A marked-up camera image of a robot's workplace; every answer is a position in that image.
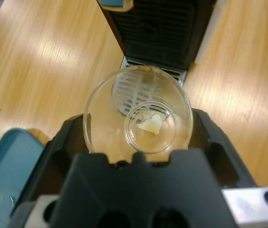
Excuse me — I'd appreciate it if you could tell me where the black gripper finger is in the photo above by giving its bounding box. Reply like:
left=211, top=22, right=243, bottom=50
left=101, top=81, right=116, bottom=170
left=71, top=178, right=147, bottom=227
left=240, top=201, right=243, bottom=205
left=9, top=113, right=94, bottom=218
left=186, top=108, right=258, bottom=190

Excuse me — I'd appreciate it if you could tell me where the clear glass cup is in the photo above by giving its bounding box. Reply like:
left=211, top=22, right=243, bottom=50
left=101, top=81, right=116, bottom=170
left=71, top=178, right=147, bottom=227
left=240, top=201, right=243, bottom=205
left=83, top=66, right=194, bottom=156

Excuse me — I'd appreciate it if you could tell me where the white capsule coffee machine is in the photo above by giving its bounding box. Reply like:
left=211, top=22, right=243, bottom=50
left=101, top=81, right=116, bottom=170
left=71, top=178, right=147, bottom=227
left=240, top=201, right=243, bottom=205
left=96, top=0, right=225, bottom=79

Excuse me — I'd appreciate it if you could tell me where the teal plastic tray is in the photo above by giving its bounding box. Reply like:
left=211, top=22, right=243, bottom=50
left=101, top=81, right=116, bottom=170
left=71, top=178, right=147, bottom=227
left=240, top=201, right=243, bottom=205
left=0, top=128, right=46, bottom=228

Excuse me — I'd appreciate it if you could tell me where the metal drip tray grille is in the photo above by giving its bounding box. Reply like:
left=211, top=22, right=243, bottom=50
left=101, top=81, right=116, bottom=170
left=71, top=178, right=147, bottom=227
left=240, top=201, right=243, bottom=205
left=112, top=59, right=187, bottom=117

